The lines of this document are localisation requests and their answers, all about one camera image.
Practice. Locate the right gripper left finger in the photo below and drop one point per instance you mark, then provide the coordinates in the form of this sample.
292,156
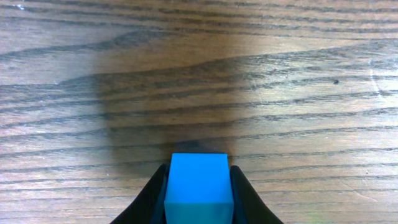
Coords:
149,205

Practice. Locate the blue cube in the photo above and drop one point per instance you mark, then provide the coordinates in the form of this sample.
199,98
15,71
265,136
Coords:
199,186

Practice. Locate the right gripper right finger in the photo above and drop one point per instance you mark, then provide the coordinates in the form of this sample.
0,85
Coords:
248,205

